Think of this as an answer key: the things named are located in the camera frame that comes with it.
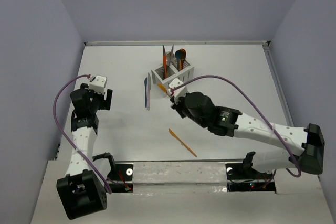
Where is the yellow plastic knife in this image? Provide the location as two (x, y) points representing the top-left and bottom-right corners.
(168, 128), (198, 157)
(157, 83), (169, 95)

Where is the blue plastic knife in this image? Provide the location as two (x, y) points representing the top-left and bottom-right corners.
(144, 77), (148, 108)

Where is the metal knife teal handle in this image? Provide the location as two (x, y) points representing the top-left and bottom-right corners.
(166, 45), (174, 66)

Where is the blue plastic spoon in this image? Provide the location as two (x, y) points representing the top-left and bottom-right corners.
(175, 49), (184, 71)

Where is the orange-red plastic spoon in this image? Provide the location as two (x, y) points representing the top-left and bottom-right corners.
(181, 49), (186, 61)

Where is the metal knife black handle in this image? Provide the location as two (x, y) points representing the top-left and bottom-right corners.
(162, 45), (167, 80)

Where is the orange-red plastic knife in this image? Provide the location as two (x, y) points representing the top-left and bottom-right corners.
(162, 49), (167, 79)

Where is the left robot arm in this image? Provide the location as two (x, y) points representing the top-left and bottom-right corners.
(56, 83), (116, 220)

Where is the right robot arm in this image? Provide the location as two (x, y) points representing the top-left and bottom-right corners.
(170, 92), (325, 178)

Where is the white two-compartment utensil caddy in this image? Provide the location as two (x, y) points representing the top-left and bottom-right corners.
(151, 60), (194, 89)

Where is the pink plastic knife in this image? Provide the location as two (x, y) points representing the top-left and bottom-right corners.
(146, 72), (152, 110)

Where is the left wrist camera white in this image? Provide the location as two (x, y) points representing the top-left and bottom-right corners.
(88, 75), (107, 94)

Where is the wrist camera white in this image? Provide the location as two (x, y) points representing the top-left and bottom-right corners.
(167, 78), (188, 104)
(88, 75), (107, 94)

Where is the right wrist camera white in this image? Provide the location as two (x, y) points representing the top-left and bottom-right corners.
(167, 78), (188, 104)

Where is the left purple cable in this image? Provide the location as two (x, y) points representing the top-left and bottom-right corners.
(53, 74), (129, 195)

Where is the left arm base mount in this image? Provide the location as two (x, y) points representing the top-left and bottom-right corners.
(107, 163), (134, 193)

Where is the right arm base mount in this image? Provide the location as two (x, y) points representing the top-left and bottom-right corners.
(225, 163), (276, 193)

